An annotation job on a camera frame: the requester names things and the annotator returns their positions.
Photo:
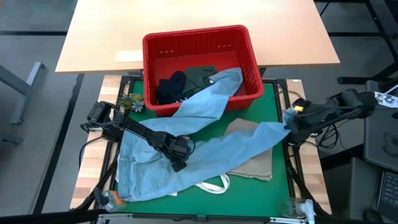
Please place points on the grey desk leg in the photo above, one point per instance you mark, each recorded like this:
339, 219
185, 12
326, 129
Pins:
26, 90

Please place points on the white bracket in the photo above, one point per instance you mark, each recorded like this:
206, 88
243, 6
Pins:
308, 210

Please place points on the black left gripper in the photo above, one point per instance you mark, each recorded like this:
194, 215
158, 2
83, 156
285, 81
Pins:
175, 147

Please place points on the light blue denim jeans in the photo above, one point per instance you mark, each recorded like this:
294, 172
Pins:
217, 149

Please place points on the plastic bottle with orange label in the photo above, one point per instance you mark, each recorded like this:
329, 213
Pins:
113, 200

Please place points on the dark green garment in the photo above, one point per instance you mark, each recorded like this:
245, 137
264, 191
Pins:
199, 79

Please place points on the printed marker paper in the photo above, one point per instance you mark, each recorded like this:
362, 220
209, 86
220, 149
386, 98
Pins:
387, 99

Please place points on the black keyboard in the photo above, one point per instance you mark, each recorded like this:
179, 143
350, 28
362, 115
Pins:
389, 189

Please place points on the black aluminium table frame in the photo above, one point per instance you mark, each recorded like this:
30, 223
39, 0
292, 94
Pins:
284, 90

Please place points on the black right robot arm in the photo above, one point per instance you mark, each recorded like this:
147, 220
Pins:
342, 107

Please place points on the cream printed tote bag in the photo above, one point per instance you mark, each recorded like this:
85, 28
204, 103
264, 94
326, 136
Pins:
214, 188

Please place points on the black garment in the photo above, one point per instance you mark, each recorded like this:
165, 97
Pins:
171, 87

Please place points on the grey side desk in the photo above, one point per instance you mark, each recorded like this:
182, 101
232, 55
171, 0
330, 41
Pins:
381, 133

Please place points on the clear plastic bottle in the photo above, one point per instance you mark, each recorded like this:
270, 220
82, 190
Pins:
287, 207

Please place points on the light wooden desk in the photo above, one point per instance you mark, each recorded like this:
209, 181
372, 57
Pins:
280, 31

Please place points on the small potted succulent plant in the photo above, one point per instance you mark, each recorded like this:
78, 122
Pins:
132, 102

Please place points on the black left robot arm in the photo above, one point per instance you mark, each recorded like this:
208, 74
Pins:
130, 124

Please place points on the white label strip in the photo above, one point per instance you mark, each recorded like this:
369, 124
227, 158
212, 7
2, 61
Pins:
128, 56

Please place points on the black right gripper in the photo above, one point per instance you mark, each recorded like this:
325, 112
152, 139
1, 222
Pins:
303, 119

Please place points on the red plastic laundry bin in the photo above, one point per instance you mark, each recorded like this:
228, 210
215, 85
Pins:
199, 40

